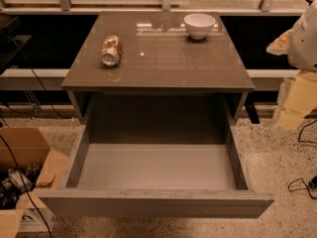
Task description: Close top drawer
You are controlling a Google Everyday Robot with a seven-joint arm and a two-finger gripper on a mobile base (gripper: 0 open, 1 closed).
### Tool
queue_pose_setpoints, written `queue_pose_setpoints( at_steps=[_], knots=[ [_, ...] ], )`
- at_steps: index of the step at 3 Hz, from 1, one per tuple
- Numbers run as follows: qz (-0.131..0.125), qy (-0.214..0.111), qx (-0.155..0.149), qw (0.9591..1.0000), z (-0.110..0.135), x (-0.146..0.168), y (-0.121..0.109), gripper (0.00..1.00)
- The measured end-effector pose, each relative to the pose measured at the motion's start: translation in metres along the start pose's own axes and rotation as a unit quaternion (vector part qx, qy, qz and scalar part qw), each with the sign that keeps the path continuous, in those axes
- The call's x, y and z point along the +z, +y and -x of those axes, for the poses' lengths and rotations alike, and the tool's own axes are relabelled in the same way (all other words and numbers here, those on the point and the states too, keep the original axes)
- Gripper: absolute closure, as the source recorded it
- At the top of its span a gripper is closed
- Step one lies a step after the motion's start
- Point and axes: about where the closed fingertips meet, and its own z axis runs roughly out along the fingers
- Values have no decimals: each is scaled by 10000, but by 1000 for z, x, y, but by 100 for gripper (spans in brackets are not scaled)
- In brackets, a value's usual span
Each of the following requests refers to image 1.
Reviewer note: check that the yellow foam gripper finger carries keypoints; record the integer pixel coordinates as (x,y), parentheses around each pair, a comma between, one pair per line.
(279,46)
(296,99)

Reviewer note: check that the grey top drawer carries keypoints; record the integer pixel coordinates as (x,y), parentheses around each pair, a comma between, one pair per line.
(157,156)

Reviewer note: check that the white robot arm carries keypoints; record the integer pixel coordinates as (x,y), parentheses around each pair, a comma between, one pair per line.
(302,46)

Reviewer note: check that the white ceramic bowl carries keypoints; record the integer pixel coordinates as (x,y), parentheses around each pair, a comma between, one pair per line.
(198,25)

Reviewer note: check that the lying snack can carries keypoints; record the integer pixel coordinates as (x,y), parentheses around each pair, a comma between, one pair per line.
(111,51)

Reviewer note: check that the open cardboard box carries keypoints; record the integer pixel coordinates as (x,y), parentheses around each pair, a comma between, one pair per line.
(28,166)

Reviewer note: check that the plastic bottle in box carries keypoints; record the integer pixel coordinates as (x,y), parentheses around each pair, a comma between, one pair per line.
(19,180)

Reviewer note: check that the grey metal window rail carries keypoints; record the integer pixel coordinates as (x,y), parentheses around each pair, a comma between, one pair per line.
(51,78)

